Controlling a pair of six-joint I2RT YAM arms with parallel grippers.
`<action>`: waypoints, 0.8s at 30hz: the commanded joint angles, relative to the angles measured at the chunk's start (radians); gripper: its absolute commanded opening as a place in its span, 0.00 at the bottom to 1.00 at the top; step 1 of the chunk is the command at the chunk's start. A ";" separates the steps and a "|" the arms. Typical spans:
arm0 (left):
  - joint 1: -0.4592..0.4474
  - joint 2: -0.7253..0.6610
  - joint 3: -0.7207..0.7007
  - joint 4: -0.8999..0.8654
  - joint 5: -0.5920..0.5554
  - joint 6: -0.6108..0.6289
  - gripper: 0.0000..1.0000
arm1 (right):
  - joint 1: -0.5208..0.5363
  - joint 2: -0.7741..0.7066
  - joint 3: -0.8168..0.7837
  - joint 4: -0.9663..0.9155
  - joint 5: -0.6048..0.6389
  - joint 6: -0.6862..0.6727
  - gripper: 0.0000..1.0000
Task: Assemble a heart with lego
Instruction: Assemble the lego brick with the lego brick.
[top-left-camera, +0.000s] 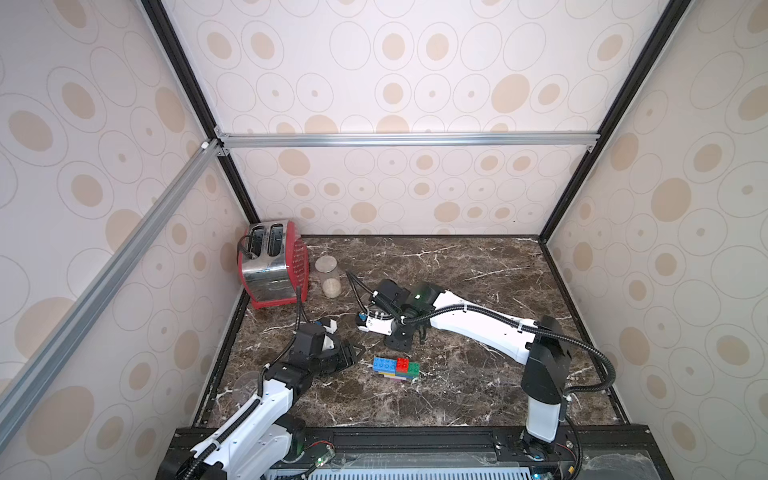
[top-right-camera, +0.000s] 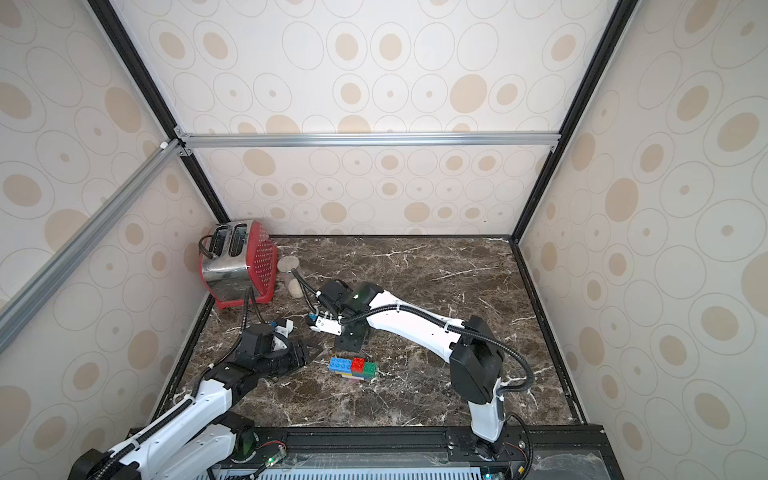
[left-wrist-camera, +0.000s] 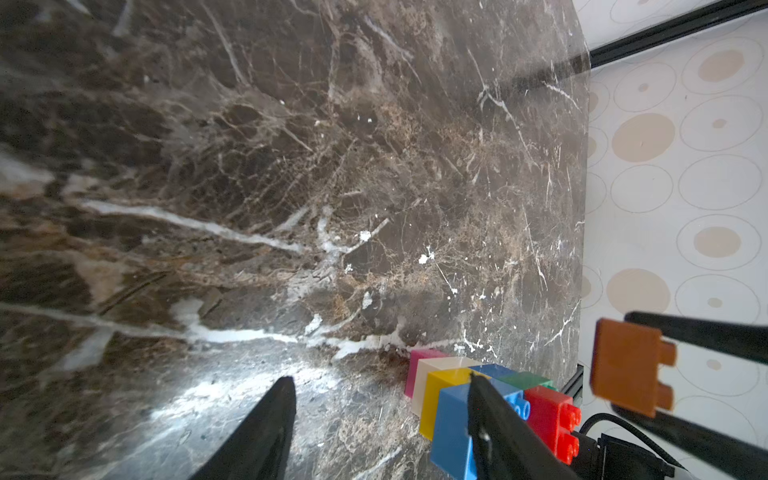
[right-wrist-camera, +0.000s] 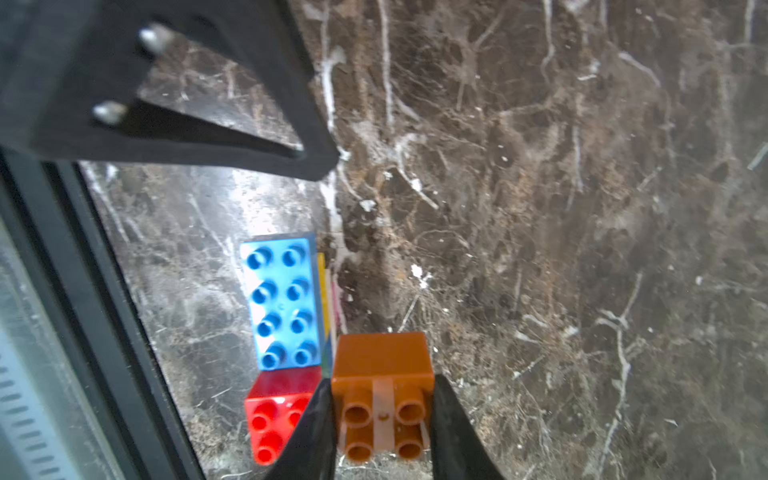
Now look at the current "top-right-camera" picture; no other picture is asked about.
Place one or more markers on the red lego brick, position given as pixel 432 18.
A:
pixel 357 366

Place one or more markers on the green lego brick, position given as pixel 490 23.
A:
pixel 369 370

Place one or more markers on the right black corner post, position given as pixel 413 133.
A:
pixel 605 49

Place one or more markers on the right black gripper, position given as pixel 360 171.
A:
pixel 330 297

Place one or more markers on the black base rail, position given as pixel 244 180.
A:
pixel 453 452

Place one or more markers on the left aluminium frame bar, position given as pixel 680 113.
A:
pixel 30 299

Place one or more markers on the long blue lego brick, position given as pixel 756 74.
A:
pixel 340 365

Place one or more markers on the black corner post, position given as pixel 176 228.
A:
pixel 605 49
pixel 107 17

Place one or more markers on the horizontal aluminium frame bar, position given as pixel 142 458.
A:
pixel 355 140

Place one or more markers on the left black corner post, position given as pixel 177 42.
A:
pixel 107 17

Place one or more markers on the red and chrome toaster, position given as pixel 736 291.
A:
pixel 236 258

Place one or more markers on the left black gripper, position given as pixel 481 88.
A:
pixel 300 358

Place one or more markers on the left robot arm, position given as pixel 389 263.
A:
pixel 200 431

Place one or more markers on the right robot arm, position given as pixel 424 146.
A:
pixel 482 368

